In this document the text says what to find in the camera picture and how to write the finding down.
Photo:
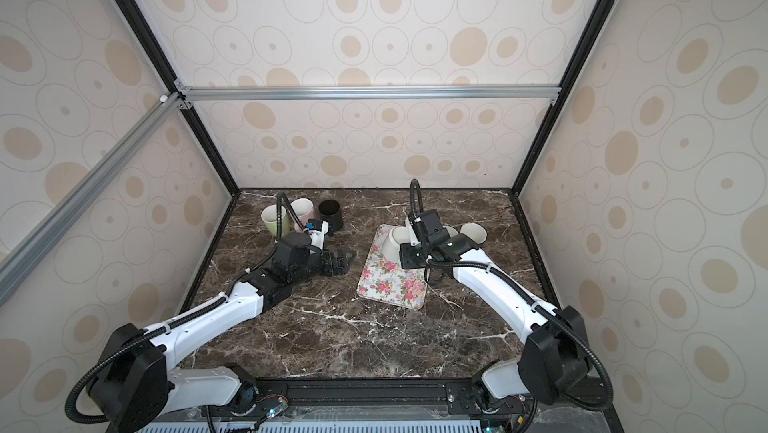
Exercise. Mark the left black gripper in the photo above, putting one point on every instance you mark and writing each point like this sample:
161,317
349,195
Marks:
341,267

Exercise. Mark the grey ceramic mug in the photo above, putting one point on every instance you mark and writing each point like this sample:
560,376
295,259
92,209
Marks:
451,231

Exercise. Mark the aluminium frame bar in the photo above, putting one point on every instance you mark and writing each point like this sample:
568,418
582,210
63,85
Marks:
377,92
17,266

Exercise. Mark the pink ceramic mug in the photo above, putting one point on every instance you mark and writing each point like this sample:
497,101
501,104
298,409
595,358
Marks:
302,209

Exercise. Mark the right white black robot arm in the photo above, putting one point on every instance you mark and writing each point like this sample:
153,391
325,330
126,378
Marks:
556,360

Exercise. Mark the green circuit board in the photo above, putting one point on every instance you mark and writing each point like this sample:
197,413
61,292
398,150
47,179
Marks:
269,407

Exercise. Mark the floral rectangular serving tray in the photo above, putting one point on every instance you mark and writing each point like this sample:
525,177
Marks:
388,283

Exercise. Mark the dark green ceramic mug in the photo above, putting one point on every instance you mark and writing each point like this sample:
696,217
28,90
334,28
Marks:
475,232

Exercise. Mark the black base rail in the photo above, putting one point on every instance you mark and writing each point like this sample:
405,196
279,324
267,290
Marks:
385,405

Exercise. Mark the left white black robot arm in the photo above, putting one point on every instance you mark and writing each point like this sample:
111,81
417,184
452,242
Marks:
137,377

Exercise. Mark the back aluminium frame bar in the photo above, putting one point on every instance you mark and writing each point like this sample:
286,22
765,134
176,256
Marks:
377,92

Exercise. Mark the left aluminium frame bar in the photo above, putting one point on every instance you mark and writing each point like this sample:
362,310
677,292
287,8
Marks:
17,266

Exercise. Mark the black metal cup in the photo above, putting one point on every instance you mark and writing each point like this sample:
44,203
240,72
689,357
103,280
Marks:
330,211

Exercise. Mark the light green ceramic mug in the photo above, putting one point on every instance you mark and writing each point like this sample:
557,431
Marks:
278,223

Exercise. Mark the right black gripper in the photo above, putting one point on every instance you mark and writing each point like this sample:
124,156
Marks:
406,263

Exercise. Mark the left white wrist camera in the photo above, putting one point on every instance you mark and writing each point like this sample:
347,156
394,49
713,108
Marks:
317,229

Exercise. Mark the white ceramic mug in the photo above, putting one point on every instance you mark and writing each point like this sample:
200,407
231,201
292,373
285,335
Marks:
395,238

